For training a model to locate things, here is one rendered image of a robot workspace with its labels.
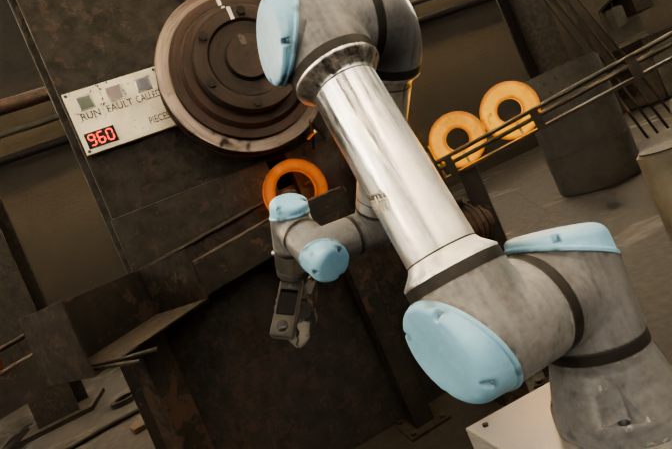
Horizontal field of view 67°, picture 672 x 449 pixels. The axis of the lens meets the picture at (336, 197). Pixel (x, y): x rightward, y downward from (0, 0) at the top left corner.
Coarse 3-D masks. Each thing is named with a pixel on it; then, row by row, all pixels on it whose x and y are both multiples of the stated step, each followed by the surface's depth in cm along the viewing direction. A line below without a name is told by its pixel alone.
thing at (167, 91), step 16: (192, 0) 137; (176, 16) 135; (160, 32) 134; (160, 48) 133; (160, 64) 133; (160, 80) 132; (176, 96) 133; (176, 112) 132; (304, 112) 142; (192, 128) 133; (208, 128) 134; (288, 128) 140; (304, 128) 142; (224, 144) 135; (240, 144) 136; (256, 144) 138; (272, 144) 139
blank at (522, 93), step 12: (504, 84) 133; (516, 84) 132; (492, 96) 134; (504, 96) 133; (516, 96) 133; (528, 96) 132; (480, 108) 135; (492, 108) 135; (528, 108) 132; (540, 108) 132; (492, 120) 135; (516, 132) 134; (528, 132) 133
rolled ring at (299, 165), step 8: (288, 160) 141; (296, 160) 142; (304, 160) 143; (272, 168) 140; (280, 168) 140; (288, 168) 141; (296, 168) 142; (304, 168) 142; (312, 168) 143; (272, 176) 140; (280, 176) 140; (312, 176) 143; (320, 176) 143; (264, 184) 139; (272, 184) 139; (320, 184) 143; (264, 192) 139; (272, 192) 139; (320, 192) 143; (264, 200) 140
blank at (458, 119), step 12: (444, 120) 138; (456, 120) 137; (468, 120) 137; (432, 132) 140; (444, 132) 139; (468, 132) 137; (480, 132) 136; (432, 144) 140; (444, 144) 139; (456, 156) 139; (468, 156) 138
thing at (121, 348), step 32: (96, 288) 108; (128, 288) 113; (160, 288) 112; (192, 288) 106; (32, 320) 92; (64, 320) 84; (96, 320) 106; (128, 320) 111; (160, 320) 105; (32, 352) 96; (64, 352) 87; (96, 352) 104; (128, 352) 89; (160, 352) 100; (160, 384) 98; (160, 416) 100; (192, 416) 101; (192, 448) 99
